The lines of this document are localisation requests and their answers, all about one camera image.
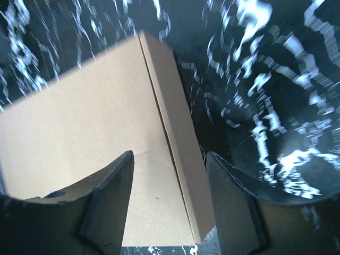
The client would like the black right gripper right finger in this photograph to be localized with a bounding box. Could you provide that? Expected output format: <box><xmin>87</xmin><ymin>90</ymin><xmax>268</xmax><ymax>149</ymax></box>
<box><xmin>206</xmin><ymin>152</ymin><xmax>339</xmax><ymax>254</ymax></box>

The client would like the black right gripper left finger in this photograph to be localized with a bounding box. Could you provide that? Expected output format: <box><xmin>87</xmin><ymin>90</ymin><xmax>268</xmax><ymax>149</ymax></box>
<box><xmin>1</xmin><ymin>151</ymin><xmax>134</xmax><ymax>254</ymax></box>

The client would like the cardboard box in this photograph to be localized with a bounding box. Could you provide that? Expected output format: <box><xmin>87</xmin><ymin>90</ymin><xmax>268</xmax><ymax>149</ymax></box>
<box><xmin>1</xmin><ymin>32</ymin><xmax>215</xmax><ymax>247</ymax></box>

